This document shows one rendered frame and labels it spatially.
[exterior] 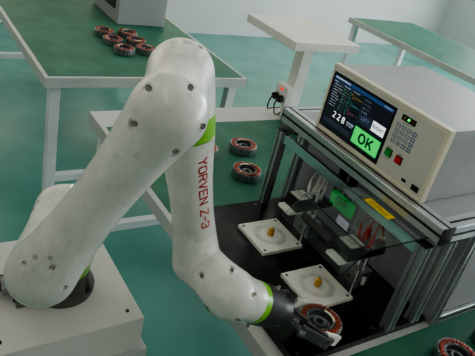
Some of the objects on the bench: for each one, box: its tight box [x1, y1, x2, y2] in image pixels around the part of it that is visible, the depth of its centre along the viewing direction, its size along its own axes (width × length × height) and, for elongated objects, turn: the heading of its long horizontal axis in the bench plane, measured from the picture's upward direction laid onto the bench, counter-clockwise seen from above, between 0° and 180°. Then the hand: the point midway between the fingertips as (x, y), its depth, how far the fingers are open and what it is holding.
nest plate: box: [281, 264, 353, 308], centre depth 156 cm, size 15×15×1 cm
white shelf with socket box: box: [247, 13, 360, 117], centre depth 248 cm, size 35×37×46 cm
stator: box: [231, 161, 262, 183], centre depth 207 cm, size 11×11×4 cm
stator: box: [229, 137, 257, 157], centre depth 226 cm, size 11×11×4 cm
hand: (318, 322), depth 135 cm, fingers closed on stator, 11 cm apart
